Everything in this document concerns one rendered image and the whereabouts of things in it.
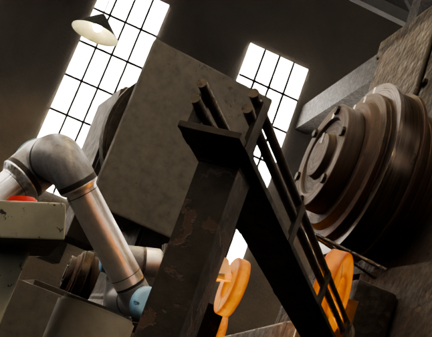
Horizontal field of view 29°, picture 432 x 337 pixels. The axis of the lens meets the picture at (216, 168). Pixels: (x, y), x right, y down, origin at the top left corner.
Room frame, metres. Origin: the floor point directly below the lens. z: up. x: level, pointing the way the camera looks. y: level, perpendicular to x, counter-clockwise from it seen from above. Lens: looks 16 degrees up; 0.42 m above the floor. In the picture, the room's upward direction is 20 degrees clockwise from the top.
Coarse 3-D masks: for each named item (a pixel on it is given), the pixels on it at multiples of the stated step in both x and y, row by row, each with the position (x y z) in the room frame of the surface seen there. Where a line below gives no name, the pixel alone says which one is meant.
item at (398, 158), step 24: (408, 96) 1.88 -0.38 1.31; (408, 120) 1.80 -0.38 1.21; (408, 144) 1.78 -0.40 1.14; (384, 168) 1.78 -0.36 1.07; (408, 168) 1.78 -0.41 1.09; (384, 192) 1.80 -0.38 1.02; (360, 216) 1.83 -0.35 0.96; (384, 216) 1.83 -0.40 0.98; (336, 240) 1.93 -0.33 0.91; (360, 240) 1.89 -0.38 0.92
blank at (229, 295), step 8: (232, 264) 2.18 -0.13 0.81; (240, 264) 2.10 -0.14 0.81; (248, 264) 2.12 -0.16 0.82; (232, 272) 2.14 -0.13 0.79; (240, 272) 2.09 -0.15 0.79; (248, 272) 2.10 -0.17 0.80; (232, 280) 2.11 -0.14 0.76; (240, 280) 2.09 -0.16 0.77; (248, 280) 2.09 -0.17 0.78; (224, 288) 2.19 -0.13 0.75; (232, 288) 2.09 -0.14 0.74; (240, 288) 2.09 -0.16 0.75; (216, 296) 2.22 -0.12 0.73; (224, 296) 2.13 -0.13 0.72; (232, 296) 2.09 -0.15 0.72; (240, 296) 2.09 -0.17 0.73; (216, 304) 2.19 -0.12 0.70; (224, 304) 2.11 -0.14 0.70; (232, 304) 2.10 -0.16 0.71; (216, 312) 2.16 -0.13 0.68; (224, 312) 2.13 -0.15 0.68; (232, 312) 2.12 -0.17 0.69
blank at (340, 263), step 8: (328, 256) 1.44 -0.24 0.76; (336, 256) 1.44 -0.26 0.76; (344, 256) 1.45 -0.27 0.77; (328, 264) 1.43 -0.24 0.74; (336, 264) 1.43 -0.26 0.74; (344, 264) 1.46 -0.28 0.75; (352, 264) 1.51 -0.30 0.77; (336, 272) 1.42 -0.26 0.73; (344, 272) 1.47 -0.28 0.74; (352, 272) 1.53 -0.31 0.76; (336, 280) 1.44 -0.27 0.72; (344, 280) 1.50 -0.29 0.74; (328, 288) 1.42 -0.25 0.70; (336, 288) 1.45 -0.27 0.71; (344, 288) 1.52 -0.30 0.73; (344, 296) 1.52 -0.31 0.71; (344, 304) 1.54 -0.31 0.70; (328, 312) 1.45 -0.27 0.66; (328, 320) 1.46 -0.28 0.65; (336, 328) 1.54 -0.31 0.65
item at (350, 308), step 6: (348, 300) 1.56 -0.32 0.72; (354, 300) 1.56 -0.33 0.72; (348, 306) 1.56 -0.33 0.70; (354, 306) 1.56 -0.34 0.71; (348, 312) 1.56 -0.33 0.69; (354, 312) 1.55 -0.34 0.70; (348, 318) 1.56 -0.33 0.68; (336, 330) 1.56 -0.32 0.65; (348, 330) 1.55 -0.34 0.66; (336, 336) 1.56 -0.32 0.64
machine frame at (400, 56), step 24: (408, 24) 2.32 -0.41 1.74; (384, 48) 2.46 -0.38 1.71; (408, 48) 2.27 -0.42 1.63; (384, 72) 2.40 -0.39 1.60; (408, 72) 2.21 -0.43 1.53; (360, 264) 2.14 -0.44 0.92; (384, 264) 2.00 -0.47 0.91; (408, 264) 1.87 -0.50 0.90; (384, 288) 1.83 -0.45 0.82; (408, 288) 1.72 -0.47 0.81; (408, 312) 1.69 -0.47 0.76; (408, 336) 1.66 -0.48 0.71
